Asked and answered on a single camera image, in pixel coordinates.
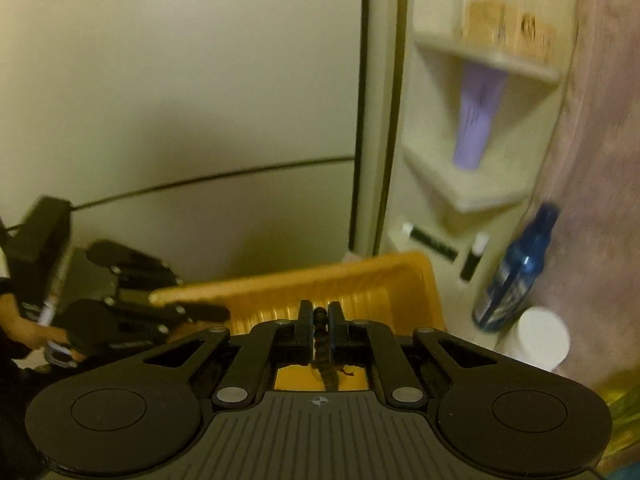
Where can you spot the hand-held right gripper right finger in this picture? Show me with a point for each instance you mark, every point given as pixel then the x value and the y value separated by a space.
pixel 336 330

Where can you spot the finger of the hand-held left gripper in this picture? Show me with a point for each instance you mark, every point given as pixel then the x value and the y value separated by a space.
pixel 145 267
pixel 170 317

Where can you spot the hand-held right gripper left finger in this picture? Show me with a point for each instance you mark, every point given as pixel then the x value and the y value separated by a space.
pixel 305 330

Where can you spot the orange plastic tray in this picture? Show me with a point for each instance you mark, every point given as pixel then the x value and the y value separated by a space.
pixel 350 285

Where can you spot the person's left hand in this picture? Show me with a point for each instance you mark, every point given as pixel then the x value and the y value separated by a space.
pixel 20 322

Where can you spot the dark green tube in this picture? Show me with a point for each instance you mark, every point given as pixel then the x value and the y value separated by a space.
pixel 432 242

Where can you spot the green lip balm stick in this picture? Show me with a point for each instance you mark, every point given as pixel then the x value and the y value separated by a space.
pixel 472 260

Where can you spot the blue spray bottle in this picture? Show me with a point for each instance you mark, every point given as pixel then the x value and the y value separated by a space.
pixel 520 275

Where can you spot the cream corner shelf unit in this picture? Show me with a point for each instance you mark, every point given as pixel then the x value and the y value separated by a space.
pixel 475 195

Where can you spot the white cream jar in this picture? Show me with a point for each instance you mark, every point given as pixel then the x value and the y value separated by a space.
pixel 537 337

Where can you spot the purple tube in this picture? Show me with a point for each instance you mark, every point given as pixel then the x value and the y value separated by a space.
pixel 475 120

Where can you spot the pink hanging towel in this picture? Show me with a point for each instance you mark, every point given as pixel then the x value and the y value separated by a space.
pixel 600 110

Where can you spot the beige box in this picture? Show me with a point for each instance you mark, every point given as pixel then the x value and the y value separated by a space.
pixel 510 25

